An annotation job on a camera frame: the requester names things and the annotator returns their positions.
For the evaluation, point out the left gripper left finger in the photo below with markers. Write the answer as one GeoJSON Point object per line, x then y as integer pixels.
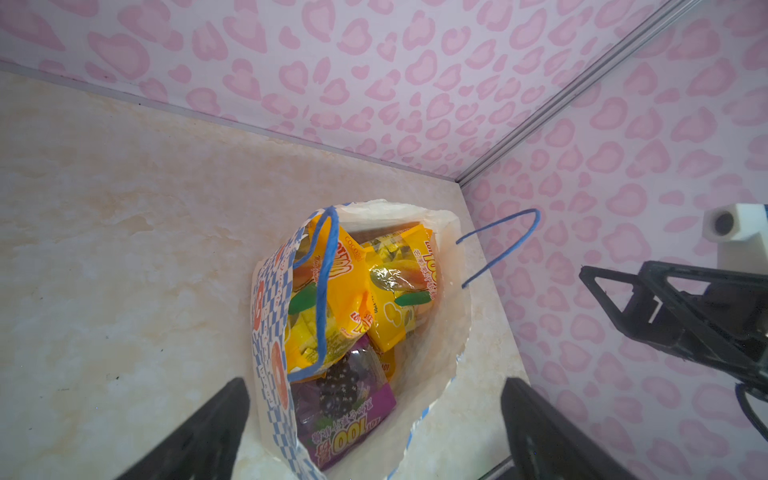
{"type": "Point", "coordinates": [205, 446]}

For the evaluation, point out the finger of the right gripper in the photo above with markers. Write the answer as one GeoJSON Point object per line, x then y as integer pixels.
{"type": "Point", "coordinates": [712, 317]}

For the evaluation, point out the yellow candy bag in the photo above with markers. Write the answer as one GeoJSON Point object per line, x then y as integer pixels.
{"type": "Point", "coordinates": [331, 305]}
{"type": "Point", "coordinates": [404, 276]}

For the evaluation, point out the white paper bag blue handles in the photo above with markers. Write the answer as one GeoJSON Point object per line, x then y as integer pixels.
{"type": "Point", "coordinates": [445, 425]}

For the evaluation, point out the purple grape candy bag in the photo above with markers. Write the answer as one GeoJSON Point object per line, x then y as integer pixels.
{"type": "Point", "coordinates": [341, 407]}

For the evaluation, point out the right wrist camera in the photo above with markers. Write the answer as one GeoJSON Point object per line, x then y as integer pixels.
{"type": "Point", "coordinates": [740, 232]}

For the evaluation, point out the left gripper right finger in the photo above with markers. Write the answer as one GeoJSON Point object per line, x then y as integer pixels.
{"type": "Point", "coordinates": [544, 444]}

